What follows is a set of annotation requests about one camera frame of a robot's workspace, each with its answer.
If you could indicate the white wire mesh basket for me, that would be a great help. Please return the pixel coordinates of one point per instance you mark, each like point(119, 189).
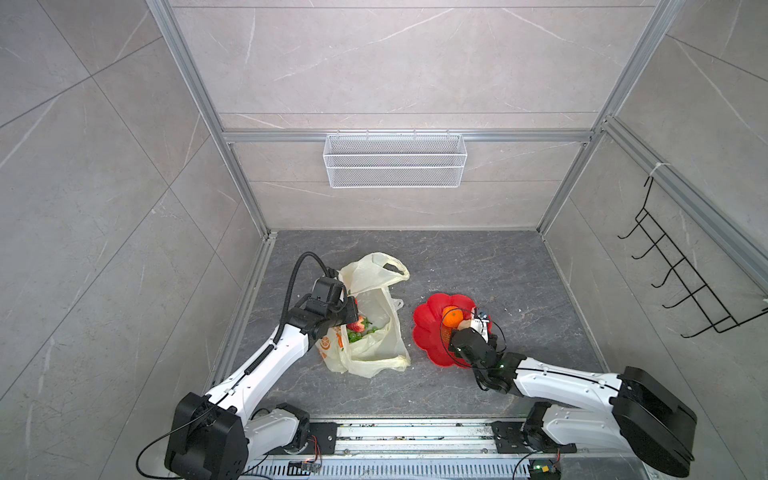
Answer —
point(357, 161)

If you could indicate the cream plastic bag orange print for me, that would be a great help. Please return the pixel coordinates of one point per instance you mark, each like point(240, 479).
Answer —
point(368, 280)

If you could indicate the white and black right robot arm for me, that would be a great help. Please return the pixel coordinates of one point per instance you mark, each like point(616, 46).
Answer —
point(630, 411)

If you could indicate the black wire hook rack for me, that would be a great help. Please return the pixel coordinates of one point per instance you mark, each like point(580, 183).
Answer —
point(679, 266)

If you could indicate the red flower-shaped plastic bowl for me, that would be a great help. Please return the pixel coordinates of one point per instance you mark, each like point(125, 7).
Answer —
point(444, 330)

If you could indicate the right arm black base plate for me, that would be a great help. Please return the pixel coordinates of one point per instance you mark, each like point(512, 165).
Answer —
point(518, 438)

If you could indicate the red fake fruit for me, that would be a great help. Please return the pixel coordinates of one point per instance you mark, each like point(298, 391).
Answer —
point(359, 326)

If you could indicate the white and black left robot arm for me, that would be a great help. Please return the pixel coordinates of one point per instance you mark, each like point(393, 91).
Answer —
point(216, 435)

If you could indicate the green fake vegetable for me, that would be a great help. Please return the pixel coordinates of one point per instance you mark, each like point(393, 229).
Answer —
point(355, 334)

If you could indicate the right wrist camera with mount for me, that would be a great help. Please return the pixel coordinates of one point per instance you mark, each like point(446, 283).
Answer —
point(480, 322)

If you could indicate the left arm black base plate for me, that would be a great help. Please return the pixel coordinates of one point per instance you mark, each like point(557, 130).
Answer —
point(314, 436)

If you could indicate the aluminium rail base frame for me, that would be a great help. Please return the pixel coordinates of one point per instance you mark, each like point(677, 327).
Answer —
point(438, 448)

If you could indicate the orange fake fruit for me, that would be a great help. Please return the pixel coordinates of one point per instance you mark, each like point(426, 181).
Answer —
point(452, 317)

